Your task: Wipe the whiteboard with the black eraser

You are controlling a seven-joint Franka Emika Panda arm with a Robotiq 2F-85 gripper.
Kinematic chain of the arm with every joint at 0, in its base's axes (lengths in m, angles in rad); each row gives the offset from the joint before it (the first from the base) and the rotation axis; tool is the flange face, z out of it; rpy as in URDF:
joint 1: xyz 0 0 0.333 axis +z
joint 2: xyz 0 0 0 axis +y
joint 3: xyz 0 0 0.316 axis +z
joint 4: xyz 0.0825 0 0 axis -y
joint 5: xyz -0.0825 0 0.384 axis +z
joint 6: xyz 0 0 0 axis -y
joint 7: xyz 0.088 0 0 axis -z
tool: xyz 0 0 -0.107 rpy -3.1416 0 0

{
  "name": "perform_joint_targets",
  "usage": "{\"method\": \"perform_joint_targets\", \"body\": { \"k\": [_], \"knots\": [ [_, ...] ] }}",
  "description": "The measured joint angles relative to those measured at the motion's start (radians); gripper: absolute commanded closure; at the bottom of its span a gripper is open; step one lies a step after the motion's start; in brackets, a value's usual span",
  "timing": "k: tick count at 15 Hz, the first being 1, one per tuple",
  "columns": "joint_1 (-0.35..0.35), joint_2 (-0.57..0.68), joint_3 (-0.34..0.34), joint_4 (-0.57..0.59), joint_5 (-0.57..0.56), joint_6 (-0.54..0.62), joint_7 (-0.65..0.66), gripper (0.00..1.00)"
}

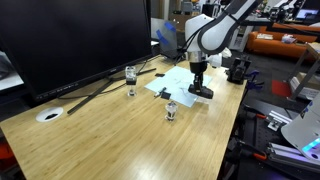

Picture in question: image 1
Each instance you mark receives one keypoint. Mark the blue tape strip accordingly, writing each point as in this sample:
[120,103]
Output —
[162,37]
[170,26]

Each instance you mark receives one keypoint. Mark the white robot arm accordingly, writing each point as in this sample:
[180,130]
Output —
[216,30]

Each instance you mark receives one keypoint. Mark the grey panel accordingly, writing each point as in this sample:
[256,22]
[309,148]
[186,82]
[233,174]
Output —
[168,41]

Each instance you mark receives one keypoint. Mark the orange sofa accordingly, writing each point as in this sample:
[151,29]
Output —
[280,43]

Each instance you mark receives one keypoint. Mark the black clamp mount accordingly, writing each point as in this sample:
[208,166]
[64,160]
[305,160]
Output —
[238,70]

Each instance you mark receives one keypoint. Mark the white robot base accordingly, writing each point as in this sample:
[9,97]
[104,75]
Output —
[305,133]

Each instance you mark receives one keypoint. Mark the aluminium extrusion rail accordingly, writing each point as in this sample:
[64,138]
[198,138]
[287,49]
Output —
[286,151]

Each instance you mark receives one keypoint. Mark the tall clear glass stopper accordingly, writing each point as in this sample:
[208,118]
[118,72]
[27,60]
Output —
[130,78]

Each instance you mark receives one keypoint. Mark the large black monitor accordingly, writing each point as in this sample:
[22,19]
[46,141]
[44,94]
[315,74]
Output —
[73,40]

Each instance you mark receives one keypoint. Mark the laptop screen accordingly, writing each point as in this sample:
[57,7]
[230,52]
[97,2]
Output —
[306,14]

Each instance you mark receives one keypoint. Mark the white whiteboard sheet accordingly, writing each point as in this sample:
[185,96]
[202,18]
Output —
[173,81]

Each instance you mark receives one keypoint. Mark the black dry erase marker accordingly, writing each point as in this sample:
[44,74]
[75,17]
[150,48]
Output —
[160,92]

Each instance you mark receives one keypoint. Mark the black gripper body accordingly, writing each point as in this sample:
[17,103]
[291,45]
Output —
[198,68]

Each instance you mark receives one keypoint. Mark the wooden side table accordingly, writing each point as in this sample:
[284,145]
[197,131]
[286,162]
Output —
[308,70]

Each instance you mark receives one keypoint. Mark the short clear glass stopper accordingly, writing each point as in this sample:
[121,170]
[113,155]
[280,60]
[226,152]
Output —
[171,111]

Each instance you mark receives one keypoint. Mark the blue clamp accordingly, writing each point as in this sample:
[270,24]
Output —
[254,80]

